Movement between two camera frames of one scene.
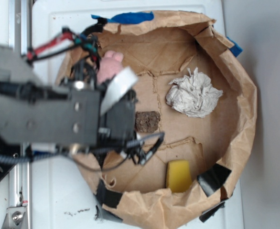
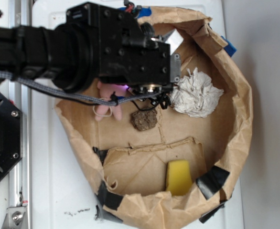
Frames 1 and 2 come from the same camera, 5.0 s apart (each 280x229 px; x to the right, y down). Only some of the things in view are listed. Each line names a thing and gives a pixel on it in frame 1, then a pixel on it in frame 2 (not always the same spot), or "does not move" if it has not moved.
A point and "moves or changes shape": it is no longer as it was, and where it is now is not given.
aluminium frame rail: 20,34 does not move
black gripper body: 89,127 -> 129,53
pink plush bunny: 109,66 moves or changes shape
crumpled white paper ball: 193,95 does not move
